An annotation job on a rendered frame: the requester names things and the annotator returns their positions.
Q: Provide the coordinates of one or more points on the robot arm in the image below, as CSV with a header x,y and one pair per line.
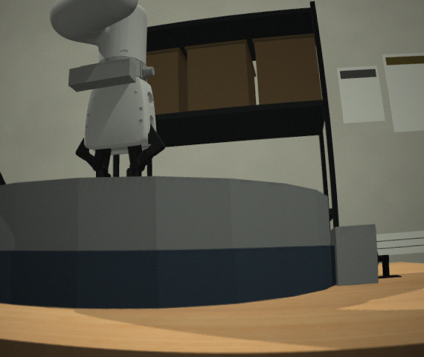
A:
x,y
117,27

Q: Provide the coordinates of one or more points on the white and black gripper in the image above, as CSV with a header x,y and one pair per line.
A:
x,y
120,116

